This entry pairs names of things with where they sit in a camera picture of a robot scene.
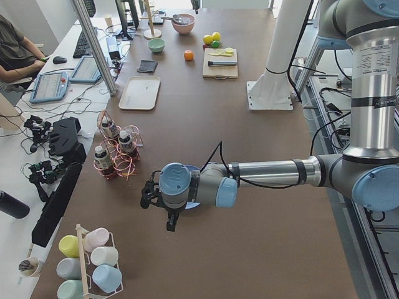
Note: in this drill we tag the grey cup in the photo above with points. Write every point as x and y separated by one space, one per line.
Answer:
69 269

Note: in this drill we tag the paper cup with spoon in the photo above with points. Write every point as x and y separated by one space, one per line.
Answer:
30 267

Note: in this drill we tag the beige rabbit tray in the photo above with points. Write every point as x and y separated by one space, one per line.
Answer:
140 93

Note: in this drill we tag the black computer mouse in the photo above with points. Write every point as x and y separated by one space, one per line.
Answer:
59 60

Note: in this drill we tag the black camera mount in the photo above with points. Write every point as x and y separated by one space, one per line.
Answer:
151 194

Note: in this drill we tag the steel muddler black tip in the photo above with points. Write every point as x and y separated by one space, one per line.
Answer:
221 63

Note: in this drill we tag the black water bottle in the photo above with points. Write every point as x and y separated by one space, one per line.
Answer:
13 207

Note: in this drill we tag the grey folded cloth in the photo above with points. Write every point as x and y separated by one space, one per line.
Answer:
147 66

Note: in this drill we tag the black keyboard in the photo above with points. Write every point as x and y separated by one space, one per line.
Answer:
82 47

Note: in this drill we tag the metal ice scoop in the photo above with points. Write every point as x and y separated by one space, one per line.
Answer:
179 19

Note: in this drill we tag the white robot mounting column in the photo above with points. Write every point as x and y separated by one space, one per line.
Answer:
272 90

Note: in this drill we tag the blue cup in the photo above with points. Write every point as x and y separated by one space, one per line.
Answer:
107 278

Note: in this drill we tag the pink bowl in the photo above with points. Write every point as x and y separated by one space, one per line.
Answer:
184 29

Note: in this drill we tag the aluminium frame post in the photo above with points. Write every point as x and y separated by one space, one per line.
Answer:
85 22

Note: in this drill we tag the copper wire bottle rack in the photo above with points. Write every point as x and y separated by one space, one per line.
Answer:
123 163

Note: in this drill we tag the white cup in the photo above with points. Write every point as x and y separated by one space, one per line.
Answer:
104 255

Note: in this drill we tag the yellow cup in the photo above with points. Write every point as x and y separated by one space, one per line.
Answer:
69 246

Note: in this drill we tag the green lime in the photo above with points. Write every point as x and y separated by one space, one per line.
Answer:
215 44

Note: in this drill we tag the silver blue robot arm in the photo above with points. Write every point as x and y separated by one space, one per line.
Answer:
366 171

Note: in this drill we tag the yellow lemon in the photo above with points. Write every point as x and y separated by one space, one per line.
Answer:
216 36
208 39

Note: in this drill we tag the orange tangerine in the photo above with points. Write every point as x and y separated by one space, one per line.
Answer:
189 55

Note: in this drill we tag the yellow plastic knife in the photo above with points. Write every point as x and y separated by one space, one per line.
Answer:
226 52

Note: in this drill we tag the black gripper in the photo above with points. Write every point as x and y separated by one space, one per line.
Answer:
172 213

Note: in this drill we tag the wooden cup tree stand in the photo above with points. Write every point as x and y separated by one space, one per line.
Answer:
151 33

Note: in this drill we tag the blue teach pendant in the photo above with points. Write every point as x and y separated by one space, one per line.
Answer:
86 71
50 87

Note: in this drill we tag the wooden cutting board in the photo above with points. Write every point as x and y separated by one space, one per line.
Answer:
221 72

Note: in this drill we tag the seated person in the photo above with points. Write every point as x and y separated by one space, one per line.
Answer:
20 58

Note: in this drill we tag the green bowl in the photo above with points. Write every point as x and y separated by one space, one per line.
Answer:
156 45

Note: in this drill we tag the wire cup rack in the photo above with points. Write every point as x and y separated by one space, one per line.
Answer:
90 289

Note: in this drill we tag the mint cup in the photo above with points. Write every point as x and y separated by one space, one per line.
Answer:
70 289

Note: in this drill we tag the pink cup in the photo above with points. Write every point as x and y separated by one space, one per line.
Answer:
96 238

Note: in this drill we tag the dark tea bottle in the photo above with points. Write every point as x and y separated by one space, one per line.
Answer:
104 163
109 128
125 142

